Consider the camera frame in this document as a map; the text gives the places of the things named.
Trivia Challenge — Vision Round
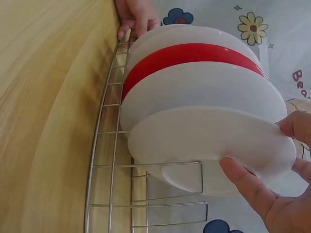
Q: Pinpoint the person's left hand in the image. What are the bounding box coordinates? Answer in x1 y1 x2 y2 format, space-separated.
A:
114 0 161 41

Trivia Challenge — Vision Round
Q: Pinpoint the person's right hand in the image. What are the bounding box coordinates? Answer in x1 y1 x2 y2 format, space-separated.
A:
218 110 311 233

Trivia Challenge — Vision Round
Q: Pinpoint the white plate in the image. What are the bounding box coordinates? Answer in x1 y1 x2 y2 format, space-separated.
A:
120 62 288 133
127 23 265 73
126 105 303 198

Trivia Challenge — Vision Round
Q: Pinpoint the metal wire dish rack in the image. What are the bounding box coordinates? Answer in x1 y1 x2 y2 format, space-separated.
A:
84 28 209 233

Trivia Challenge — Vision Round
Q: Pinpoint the red plate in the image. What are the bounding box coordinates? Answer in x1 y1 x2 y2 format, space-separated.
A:
122 43 268 103

